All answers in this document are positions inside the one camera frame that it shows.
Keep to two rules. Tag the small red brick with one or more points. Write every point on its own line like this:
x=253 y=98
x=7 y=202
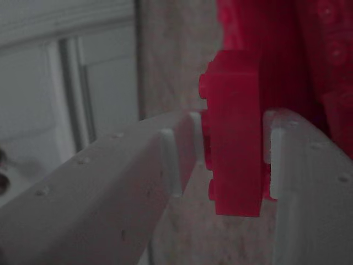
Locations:
x=234 y=132

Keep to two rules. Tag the large red brick box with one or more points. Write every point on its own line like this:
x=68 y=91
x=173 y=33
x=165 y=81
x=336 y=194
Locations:
x=309 y=55

